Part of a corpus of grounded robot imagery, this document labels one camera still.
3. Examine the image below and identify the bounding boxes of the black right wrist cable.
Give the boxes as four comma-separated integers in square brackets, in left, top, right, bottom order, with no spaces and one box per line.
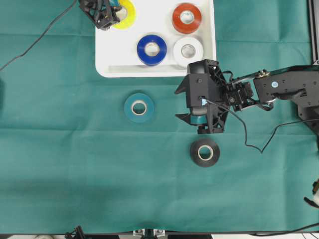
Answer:
[203,98,319,154]

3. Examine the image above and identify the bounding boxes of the black aluminium frame rail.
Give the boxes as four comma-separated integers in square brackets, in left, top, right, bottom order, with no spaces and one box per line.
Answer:
[308,0,319,65]

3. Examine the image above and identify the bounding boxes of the white tape roll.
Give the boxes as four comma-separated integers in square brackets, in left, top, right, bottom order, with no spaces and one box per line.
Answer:
[173,37,204,68]

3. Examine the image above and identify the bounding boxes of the yellow tape roll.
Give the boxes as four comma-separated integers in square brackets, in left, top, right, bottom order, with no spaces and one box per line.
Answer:
[113,0,136,29]

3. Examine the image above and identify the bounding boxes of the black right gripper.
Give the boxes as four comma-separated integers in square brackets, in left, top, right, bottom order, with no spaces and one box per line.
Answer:
[174,60,229,134]

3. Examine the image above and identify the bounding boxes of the teal tape roll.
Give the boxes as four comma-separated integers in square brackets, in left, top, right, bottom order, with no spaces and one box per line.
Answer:
[124,93,155,123]

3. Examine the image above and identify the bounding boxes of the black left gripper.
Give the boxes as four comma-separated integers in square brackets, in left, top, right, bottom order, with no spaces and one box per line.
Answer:
[79,0,120,30]

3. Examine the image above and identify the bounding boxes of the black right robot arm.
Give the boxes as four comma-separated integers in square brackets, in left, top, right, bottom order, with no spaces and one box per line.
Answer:
[175,60,319,135]

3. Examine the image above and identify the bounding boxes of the green table cloth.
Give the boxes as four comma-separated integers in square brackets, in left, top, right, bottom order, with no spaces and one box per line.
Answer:
[0,0,319,234]

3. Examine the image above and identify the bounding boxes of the blue tape roll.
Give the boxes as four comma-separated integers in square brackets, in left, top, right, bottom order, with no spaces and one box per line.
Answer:
[137,34,167,66]

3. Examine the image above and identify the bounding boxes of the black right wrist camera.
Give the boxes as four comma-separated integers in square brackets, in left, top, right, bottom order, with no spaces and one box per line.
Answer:
[185,60,210,108]

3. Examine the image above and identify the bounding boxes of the red tape roll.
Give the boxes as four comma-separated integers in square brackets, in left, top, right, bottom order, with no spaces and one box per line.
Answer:
[172,2,202,34]

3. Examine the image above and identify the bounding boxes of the black tape roll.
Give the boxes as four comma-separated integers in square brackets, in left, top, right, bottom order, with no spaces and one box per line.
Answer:
[190,138,220,168]

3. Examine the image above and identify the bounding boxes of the white plastic case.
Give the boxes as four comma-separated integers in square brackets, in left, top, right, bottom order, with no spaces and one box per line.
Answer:
[95,0,216,78]

